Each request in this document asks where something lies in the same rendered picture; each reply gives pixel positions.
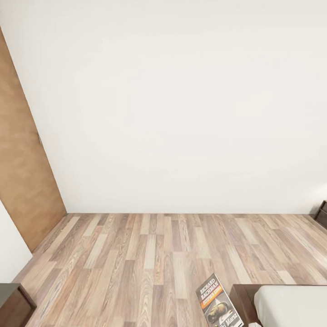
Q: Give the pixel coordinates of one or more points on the bench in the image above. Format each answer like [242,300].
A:
[16,305]

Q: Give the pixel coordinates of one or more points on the sliding door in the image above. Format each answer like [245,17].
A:
[28,189]

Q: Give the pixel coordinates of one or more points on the hardback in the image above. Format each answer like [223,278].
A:
[217,307]

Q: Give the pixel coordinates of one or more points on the bed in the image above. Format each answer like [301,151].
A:
[281,305]

